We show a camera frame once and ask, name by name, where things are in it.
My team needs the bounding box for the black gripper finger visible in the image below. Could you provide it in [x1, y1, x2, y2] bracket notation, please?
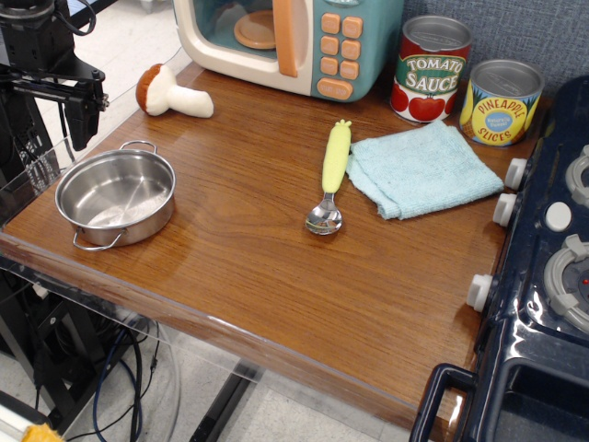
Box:
[66, 99, 99, 151]

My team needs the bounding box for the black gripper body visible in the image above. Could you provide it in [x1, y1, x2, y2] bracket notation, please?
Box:
[1, 57, 110, 111]

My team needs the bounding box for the plush mushroom toy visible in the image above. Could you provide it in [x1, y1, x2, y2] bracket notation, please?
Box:
[135, 64, 214, 118]

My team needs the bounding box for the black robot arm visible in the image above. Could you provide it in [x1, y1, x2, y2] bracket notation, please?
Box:
[1, 1, 109, 151]

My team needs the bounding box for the dark blue toy stove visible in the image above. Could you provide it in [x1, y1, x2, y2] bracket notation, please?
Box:
[410, 76, 588, 441]

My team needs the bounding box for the small steel pot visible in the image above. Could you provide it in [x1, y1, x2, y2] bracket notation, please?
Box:
[55, 140, 177, 251]

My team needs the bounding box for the black equipment rack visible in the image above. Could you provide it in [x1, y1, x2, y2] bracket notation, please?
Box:
[1, 270, 139, 433]

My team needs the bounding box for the toy microwave oven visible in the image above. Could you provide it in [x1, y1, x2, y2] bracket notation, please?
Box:
[173, 0, 404, 102]

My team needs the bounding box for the light blue folded cloth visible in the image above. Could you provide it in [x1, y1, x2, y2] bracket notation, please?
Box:
[347, 121, 503, 220]

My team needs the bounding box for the black table leg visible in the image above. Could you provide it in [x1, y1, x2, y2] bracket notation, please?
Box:
[189, 363, 259, 442]

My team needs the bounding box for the tomato sauce can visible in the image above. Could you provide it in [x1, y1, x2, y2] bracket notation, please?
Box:
[390, 15, 473, 123]

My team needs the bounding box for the pineapple slices can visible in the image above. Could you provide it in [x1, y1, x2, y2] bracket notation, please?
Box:
[459, 59, 545, 147]

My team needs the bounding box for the blue cable under table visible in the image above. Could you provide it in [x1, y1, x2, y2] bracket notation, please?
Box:
[91, 321, 160, 442]

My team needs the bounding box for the spoon with yellow handle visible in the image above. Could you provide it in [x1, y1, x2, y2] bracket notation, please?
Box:
[306, 120, 352, 235]

